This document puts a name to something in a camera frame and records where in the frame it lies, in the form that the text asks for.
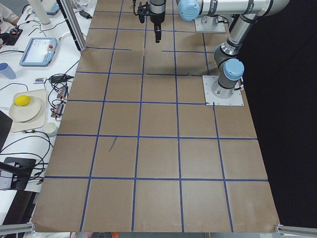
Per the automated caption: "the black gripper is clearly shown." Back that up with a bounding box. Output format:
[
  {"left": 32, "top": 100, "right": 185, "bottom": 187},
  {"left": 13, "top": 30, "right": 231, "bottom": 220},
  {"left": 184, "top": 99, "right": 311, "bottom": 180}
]
[{"left": 149, "top": 0, "right": 166, "bottom": 43}]

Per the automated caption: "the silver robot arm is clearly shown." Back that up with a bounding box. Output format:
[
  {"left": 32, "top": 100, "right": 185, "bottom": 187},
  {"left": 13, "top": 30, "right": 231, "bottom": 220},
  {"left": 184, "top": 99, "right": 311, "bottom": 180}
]
[{"left": 177, "top": 0, "right": 289, "bottom": 99}]

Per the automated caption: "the black power adapter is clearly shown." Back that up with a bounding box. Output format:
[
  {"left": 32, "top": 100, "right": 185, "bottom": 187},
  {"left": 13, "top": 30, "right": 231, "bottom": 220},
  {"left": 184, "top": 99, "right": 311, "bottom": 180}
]
[{"left": 79, "top": 10, "right": 92, "bottom": 19}]

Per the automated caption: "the blue teach pendant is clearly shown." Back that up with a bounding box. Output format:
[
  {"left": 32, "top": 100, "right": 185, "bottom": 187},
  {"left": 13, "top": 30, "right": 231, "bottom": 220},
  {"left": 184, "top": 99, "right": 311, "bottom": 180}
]
[
  {"left": 41, "top": 0, "right": 59, "bottom": 15},
  {"left": 19, "top": 37, "right": 57, "bottom": 66}
]

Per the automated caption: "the white cylinder tube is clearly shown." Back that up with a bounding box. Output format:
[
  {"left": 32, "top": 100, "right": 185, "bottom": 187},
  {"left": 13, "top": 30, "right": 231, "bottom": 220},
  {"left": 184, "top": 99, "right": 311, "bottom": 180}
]
[{"left": 28, "top": 0, "right": 51, "bottom": 25}]

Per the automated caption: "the brown paper mat blue grid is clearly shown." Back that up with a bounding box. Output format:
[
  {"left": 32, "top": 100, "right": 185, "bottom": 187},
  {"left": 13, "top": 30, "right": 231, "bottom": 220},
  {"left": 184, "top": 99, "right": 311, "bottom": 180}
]
[{"left": 32, "top": 0, "right": 279, "bottom": 233}]

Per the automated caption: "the white paper cup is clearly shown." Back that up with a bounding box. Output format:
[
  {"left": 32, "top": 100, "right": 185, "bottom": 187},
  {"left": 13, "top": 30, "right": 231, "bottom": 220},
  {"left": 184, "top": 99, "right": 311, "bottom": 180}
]
[{"left": 44, "top": 122, "right": 58, "bottom": 137}]

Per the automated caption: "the beige tray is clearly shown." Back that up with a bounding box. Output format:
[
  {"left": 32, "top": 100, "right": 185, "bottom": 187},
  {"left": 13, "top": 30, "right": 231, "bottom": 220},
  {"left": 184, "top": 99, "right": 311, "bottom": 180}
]
[{"left": 9, "top": 89, "right": 48, "bottom": 133}]

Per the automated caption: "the yellow lemon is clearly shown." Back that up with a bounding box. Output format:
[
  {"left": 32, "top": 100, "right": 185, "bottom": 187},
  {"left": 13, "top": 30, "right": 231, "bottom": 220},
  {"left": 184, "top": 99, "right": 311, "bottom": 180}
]
[{"left": 14, "top": 95, "right": 31, "bottom": 107}]

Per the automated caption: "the blue plastic cup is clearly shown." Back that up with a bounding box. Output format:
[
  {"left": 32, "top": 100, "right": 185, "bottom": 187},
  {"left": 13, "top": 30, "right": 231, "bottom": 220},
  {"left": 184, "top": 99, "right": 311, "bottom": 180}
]
[{"left": 0, "top": 62, "right": 16, "bottom": 79}]

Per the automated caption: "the beige round plate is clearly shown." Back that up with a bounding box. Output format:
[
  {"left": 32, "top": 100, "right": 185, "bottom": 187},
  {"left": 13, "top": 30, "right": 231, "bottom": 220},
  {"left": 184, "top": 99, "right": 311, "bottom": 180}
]
[{"left": 9, "top": 96, "right": 41, "bottom": 122}]

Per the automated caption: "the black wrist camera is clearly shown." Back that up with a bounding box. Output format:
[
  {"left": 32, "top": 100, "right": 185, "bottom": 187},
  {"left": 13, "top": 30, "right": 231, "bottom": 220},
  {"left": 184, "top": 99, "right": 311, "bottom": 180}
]
[{"left": 137, "top": 2, "right": 150, "bottom": 24}]

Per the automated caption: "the aluminium frame post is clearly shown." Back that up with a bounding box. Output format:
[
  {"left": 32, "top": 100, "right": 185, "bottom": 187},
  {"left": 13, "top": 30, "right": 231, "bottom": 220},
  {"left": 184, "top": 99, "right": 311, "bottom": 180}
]
[{"left": 56, "top": 0, "right": 87, "bottom": 52}]

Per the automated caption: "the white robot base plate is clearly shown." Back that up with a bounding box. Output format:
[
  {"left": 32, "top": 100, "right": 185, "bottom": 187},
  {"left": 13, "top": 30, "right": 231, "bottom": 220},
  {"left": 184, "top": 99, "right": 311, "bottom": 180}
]
[{"left": 203, "top": 75, "right": 244, "bottom": 106}]

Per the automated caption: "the black camera stand base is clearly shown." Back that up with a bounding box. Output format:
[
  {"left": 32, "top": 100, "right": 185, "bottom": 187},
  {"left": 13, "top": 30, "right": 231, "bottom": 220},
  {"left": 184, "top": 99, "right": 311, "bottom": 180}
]
[{"left": 0, "top": 157, "right": 36, "bottom": 190}]

